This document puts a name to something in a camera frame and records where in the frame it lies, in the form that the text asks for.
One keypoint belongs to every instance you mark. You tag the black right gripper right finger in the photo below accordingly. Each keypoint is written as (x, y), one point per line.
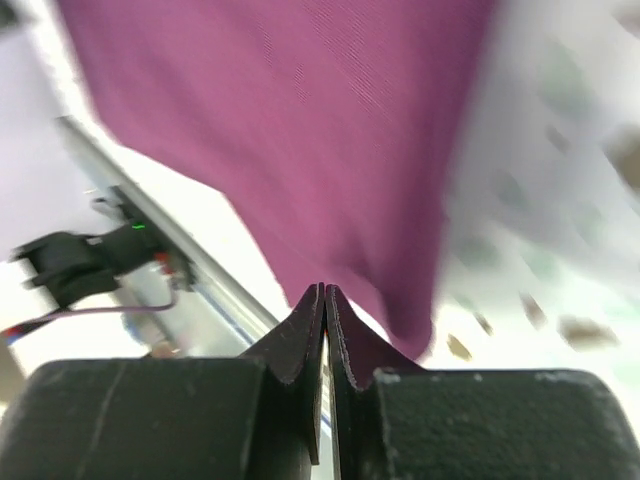
(392, 419)

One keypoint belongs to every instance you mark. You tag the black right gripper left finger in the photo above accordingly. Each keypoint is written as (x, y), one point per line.
(255, 416)

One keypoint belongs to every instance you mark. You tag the purple cloth mat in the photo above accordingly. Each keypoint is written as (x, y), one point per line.
(328, 125)

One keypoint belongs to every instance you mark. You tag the aluminium frame rail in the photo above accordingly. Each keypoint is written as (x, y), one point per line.
(199, 272)

